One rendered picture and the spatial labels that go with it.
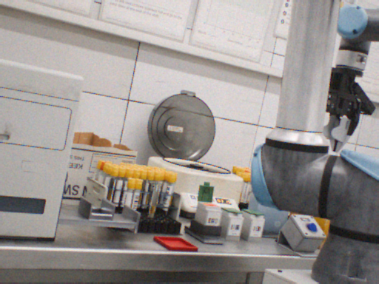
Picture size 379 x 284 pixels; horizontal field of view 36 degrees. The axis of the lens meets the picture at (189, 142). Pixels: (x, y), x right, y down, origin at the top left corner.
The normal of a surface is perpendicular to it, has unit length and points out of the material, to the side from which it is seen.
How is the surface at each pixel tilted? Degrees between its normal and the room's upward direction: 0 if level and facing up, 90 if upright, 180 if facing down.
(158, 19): 93
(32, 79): 90
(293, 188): 100
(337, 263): 71
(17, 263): 90
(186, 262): 90
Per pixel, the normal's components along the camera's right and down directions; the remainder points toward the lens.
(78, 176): 0.53, 0.18
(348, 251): -0.51, -0.39
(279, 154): -0.64, 0.00
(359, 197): -0.40, -0.05
